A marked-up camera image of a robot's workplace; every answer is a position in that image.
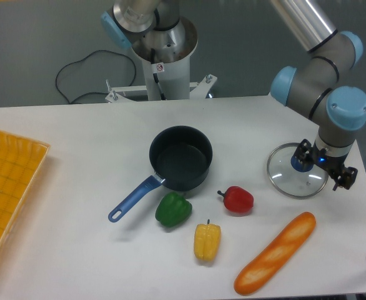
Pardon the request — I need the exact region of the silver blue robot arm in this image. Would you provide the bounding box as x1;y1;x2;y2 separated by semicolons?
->
101;1;366;189

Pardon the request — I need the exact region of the green bell pepper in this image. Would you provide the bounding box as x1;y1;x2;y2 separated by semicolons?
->
155;192;192;228

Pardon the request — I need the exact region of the glass pot lid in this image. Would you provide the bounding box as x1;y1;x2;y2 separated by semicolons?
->
266;142;329;199

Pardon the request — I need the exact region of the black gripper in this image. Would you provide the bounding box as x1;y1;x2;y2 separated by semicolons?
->
294;139;358;191

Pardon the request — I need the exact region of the yellow bell pepper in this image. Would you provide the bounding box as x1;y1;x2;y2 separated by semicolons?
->
194;219;222;262

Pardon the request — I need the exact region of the long orange baguette bread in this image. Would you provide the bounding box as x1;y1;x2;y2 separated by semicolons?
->
234;212;317;296

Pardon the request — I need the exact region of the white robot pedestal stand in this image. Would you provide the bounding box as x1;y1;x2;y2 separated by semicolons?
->
111;17;217;101

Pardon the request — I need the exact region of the yellow woven basket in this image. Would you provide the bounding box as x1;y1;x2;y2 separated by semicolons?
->
0;130;50;249

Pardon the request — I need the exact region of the black floor cable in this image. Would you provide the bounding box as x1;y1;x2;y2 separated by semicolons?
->
55;49;137;104

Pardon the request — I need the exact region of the red bell pepper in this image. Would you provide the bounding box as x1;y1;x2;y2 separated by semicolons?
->
217;186;254;214

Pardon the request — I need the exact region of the dark saucepan with blue handle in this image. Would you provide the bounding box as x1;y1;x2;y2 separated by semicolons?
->
108;126;213;223

